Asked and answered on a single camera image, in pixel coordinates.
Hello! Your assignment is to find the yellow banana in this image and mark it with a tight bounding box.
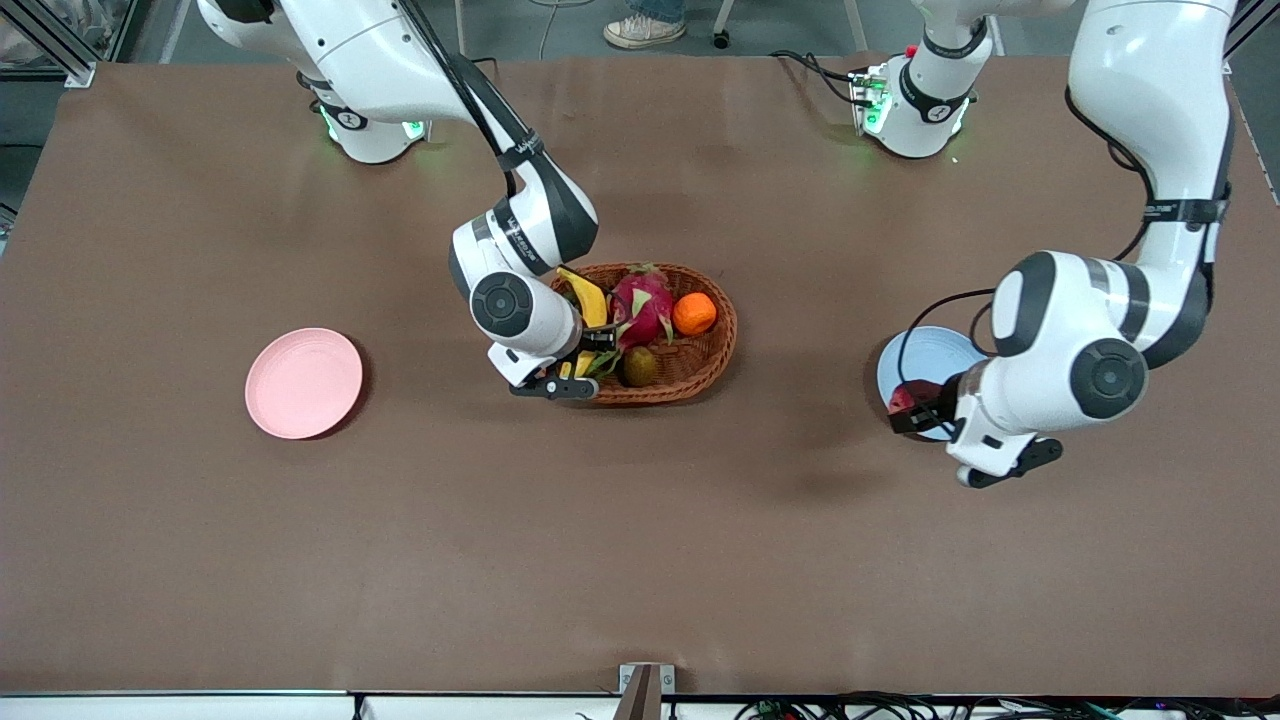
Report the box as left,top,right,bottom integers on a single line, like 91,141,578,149
555,267,611,381

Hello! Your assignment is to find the blue plate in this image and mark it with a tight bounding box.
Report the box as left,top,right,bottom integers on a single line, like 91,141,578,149
877,326,991,441

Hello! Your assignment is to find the pink dragon fruit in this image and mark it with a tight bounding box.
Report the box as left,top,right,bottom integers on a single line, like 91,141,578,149
598,263,677,379

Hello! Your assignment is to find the orange fruit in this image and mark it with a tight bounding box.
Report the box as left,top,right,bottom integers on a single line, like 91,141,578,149
672,291,718,337

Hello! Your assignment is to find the brown wicker basket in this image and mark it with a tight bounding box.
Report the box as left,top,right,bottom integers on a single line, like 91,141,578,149
545,262,739,405

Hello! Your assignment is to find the pink plate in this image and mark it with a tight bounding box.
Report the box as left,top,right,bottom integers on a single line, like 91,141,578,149
245,328,364,440

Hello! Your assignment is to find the white sneaker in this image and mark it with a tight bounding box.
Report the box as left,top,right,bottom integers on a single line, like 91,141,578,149
603,12,687,50

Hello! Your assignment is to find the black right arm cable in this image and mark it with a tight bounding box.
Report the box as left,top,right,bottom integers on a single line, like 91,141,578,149
400,0,549,196

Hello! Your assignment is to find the tangled cable bundle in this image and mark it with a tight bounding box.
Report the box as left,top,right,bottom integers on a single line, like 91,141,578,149
735,690,1280,720

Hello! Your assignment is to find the white floor cable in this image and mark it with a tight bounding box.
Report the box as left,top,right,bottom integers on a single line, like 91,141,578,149
538,0,593,61

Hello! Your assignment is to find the black base cable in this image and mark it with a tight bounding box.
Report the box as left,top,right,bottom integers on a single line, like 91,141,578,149
768,50,871,107

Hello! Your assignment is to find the aluminium frame profile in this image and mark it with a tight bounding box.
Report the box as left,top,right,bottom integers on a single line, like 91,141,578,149
1225,0,1280,76
0,0,98,89

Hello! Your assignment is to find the white table edge rail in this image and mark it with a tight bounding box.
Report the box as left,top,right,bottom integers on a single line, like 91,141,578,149
0,690,1280,720

